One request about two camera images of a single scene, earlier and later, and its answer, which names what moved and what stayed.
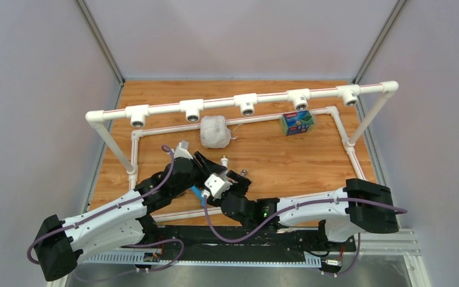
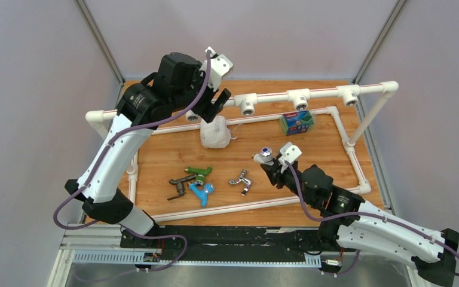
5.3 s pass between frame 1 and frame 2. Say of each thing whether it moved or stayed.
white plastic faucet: moved
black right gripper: moved
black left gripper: moved
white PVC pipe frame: stayed
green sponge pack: stayed
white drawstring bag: stayed
